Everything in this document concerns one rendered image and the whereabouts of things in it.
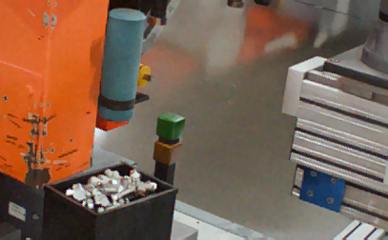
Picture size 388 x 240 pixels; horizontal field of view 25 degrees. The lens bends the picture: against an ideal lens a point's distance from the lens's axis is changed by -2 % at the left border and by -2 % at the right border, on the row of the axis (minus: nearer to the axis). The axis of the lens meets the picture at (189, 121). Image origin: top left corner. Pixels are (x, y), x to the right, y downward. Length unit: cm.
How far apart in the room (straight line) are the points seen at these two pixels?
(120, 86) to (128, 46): 10
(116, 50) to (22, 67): 51
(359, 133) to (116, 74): 67
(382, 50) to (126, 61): 70
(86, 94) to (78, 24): 15
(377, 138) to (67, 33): 59
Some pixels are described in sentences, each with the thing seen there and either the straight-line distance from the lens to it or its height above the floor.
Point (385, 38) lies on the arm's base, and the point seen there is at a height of 88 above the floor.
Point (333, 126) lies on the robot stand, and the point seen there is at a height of 69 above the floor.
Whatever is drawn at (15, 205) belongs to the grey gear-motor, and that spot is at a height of 34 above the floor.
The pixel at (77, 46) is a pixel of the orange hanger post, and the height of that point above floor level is 78.
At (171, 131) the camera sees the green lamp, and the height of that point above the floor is 64.
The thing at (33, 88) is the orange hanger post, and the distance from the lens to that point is 158.
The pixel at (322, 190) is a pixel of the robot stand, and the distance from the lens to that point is 176.
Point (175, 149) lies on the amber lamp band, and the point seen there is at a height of 60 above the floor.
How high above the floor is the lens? 122
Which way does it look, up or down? 20 degrees down
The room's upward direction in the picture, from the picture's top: 8 degrees clockwise
